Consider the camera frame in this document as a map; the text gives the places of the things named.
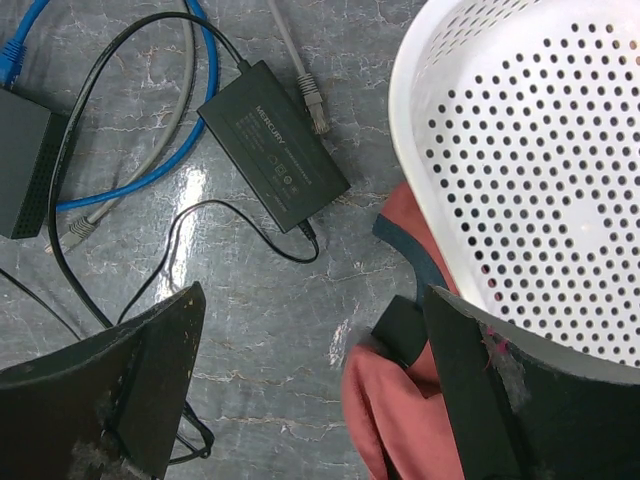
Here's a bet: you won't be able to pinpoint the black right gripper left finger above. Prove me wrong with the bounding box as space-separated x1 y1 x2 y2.
1 283 206 479

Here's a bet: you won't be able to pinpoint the black power adapter brick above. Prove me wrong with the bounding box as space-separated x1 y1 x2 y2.
198 61 350 233

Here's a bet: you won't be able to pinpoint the red cloth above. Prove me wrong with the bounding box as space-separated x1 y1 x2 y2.
341 183 464 479

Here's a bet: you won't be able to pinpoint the grey ethernet cable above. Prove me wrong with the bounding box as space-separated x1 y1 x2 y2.
44 0 332 254

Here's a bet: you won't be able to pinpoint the black network switch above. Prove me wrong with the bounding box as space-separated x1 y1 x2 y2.
0 90 67 239

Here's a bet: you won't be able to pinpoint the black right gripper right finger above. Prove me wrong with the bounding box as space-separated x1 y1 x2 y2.
423 287 639 479

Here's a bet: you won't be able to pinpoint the white perforated plastic basket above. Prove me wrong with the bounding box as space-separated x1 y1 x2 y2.
389 0 639 367

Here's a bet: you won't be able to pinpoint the black power cord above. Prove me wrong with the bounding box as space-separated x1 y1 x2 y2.
0 11 321 346

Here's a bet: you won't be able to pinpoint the black eyeglasses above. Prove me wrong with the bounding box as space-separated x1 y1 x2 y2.
169 399 216 464

